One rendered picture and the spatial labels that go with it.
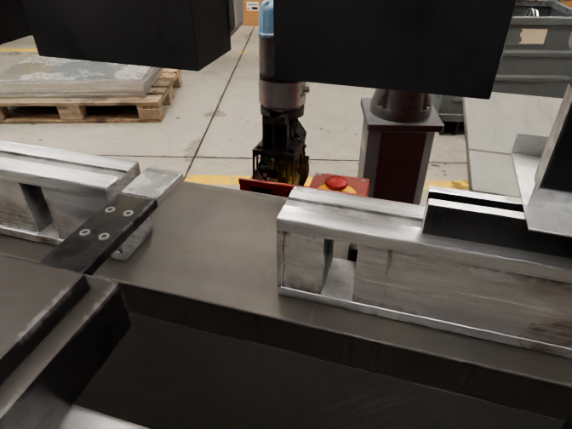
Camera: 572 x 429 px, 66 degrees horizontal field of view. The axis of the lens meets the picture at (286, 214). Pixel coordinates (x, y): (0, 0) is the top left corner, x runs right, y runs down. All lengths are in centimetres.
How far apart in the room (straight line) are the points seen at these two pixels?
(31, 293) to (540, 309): 37
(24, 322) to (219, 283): 26
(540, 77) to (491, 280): 271
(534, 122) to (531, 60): 246
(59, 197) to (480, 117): 47
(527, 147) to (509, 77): 253
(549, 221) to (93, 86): 310
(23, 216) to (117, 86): 270
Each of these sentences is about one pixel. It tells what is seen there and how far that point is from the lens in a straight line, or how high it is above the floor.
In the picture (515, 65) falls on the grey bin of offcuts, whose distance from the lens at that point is 300.
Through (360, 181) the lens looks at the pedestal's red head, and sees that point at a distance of 83.
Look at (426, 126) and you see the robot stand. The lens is 111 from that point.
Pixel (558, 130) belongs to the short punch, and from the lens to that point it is 36.
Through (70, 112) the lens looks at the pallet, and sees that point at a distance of 333.
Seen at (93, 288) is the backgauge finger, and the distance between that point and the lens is 27.
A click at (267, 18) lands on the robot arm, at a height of 107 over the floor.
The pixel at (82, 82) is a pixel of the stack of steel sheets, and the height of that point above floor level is 25.
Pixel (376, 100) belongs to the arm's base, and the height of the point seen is 81.
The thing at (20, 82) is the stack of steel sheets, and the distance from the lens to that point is 350.
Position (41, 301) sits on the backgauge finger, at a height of 103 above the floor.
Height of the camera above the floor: 120
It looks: 35 degrees down
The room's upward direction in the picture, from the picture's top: straight up
